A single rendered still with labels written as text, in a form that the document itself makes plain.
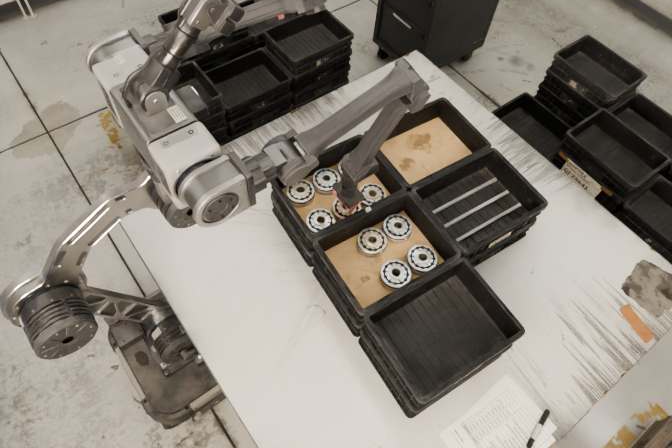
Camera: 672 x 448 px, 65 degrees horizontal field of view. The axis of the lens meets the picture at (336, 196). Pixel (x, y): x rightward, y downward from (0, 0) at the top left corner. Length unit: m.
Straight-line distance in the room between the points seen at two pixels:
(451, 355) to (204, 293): 0.85
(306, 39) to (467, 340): 1.92
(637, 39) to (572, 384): 3.15
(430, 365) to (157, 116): 1.07
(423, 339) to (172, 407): 1.06
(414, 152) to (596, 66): 1.54
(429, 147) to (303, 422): 1.11
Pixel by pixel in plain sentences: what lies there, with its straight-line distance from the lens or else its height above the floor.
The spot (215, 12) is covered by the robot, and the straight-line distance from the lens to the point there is 1.20.
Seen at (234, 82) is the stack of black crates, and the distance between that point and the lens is 2.99.
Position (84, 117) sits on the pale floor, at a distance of 3.54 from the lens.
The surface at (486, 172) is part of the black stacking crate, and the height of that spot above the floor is 0.83.
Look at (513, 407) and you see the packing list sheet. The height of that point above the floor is 0.70.
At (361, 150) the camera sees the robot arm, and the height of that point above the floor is 1.22.
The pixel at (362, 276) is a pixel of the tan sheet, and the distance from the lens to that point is 1.79.
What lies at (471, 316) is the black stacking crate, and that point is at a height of 0.83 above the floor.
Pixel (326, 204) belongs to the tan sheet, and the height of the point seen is 0.83.
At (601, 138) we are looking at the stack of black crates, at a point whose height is 0.49.
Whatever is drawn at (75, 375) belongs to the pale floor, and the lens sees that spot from 2.71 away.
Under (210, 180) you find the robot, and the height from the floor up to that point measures 1.50.
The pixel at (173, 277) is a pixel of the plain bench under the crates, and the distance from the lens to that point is 1.97.
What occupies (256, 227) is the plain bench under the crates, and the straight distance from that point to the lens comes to 2.02.
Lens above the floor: 2.43
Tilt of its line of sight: 55 degrees down
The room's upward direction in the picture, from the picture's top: 6 degrees clockwise
